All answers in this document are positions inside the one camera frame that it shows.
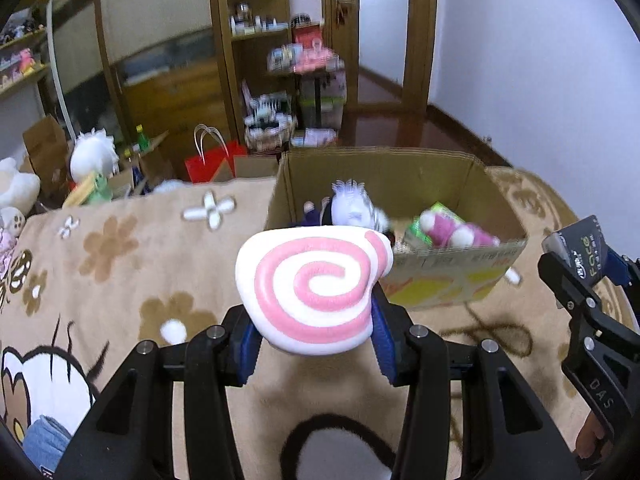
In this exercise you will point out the green tissue pack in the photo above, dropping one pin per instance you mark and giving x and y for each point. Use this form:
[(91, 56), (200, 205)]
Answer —
[(432, 229)]

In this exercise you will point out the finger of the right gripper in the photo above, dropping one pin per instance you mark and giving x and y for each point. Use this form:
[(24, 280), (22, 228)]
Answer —
[(575, 289), (623, 272)]

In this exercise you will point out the white yellow display shelf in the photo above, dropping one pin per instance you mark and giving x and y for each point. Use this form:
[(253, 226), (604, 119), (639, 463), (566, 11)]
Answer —
[(30, 82)]

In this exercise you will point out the white spiky round plush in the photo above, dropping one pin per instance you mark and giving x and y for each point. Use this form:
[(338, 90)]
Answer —
[(93, 151)]

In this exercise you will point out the wooden wardrobe with shelves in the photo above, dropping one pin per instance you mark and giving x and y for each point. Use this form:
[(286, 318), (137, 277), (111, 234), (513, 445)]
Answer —
[(162, 67)]

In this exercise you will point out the white-haired purple doll plush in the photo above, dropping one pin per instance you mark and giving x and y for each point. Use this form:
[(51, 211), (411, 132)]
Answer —
[(349, 205)]

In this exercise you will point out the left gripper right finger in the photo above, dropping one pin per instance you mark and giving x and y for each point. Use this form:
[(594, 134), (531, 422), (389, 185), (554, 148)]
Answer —
[(506, 431)]

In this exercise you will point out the open cardboard box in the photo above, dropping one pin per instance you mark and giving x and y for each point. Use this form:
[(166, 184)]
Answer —
[(403, 182)]

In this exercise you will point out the small dark side table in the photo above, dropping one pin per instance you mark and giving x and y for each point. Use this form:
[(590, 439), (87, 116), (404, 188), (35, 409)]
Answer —
[(315, 85)]

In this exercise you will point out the green glass bottle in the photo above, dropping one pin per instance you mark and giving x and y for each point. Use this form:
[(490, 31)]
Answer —
[(143, 141)]

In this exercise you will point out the red box on table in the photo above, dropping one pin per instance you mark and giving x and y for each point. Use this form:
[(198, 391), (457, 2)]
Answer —
[(308, 35)]

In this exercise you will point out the small cardboard box with papers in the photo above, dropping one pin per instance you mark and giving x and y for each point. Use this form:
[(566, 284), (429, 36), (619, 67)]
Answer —
[(313, 138)]

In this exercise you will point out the red paper gift bag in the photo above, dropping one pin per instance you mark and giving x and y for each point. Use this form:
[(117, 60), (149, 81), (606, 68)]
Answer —
[(203, 166)]

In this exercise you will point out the person's hand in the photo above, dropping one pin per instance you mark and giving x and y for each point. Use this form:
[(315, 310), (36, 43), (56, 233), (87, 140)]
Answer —
[(591, 437)]

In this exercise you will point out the wicker basket with toys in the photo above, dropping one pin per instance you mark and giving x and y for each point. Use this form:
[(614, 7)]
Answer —
[(269, 122)]

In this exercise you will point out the clear plastic storage bin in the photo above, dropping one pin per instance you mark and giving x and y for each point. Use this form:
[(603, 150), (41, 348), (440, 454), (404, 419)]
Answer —
[(331, 113)]

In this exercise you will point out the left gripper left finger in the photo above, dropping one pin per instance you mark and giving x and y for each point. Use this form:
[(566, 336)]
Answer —
[(127, 434)]

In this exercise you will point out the brown cardboard box on floor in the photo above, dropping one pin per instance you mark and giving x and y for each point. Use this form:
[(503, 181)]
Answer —
[(47, 151)]

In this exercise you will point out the beige floral blanket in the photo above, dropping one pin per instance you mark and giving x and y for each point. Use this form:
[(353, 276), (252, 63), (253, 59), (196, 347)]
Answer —
[(87, 283)]

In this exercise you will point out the pink swirl roll plush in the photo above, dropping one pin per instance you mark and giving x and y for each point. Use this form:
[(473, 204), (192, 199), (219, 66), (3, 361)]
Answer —
[(309, 290)]

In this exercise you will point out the black white panda plush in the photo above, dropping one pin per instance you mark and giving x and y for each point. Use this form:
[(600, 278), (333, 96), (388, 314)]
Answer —
[(331, 446)]

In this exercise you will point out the green frog toy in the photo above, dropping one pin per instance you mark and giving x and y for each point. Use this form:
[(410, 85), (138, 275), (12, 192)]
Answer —
[(94, 189)]

